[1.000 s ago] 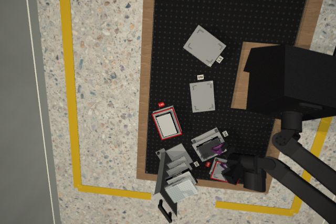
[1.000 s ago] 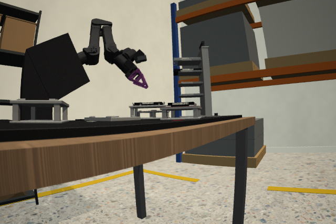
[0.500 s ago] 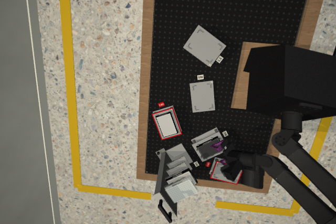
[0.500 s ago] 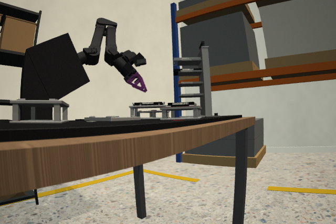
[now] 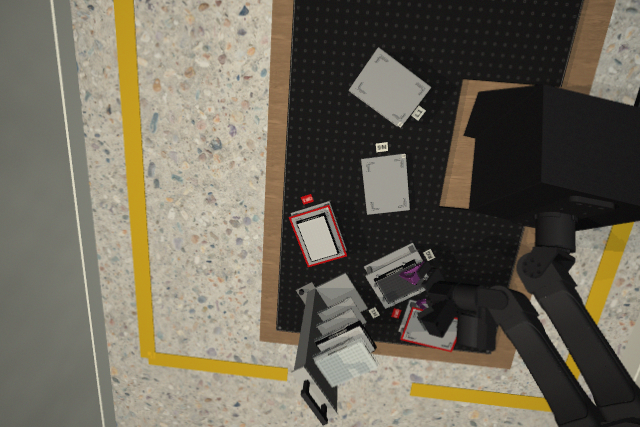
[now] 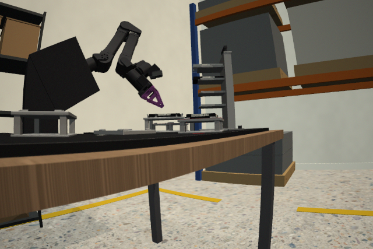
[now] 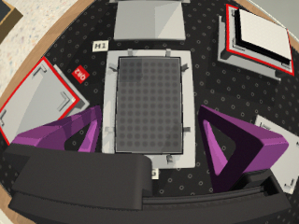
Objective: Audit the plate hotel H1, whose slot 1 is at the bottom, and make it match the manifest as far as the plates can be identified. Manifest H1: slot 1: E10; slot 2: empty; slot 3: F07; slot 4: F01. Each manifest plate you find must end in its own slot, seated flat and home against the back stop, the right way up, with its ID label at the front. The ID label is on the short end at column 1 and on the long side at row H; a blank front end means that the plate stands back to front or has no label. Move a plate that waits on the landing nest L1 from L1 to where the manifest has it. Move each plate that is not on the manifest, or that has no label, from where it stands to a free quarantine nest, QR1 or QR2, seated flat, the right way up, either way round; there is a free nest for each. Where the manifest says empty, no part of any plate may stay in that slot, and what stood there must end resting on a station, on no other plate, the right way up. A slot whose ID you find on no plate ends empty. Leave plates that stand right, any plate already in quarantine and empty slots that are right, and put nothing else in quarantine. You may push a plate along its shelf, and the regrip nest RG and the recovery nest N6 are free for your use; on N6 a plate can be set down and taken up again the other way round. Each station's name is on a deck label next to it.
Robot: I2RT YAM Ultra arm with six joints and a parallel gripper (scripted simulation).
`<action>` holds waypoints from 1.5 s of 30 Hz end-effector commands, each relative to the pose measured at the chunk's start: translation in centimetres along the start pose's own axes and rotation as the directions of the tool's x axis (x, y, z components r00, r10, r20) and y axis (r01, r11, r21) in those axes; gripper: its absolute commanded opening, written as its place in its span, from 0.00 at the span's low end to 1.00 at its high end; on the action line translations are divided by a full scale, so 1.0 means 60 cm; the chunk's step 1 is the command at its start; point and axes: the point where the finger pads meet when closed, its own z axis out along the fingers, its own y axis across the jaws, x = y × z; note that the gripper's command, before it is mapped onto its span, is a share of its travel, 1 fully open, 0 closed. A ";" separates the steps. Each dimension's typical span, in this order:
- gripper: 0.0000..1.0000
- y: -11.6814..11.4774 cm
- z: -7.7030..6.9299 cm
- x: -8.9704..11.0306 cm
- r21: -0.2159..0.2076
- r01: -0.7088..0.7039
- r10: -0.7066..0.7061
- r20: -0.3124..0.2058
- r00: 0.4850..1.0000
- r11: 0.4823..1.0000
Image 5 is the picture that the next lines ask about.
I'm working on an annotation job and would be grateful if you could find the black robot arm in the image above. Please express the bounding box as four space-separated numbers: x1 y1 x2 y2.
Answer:
417 196 640 427

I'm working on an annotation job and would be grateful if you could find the white microplate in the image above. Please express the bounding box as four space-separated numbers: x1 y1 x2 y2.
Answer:
314 336 379 388

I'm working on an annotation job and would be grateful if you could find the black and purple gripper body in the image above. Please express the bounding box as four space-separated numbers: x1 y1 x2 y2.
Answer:
417 261 460 309

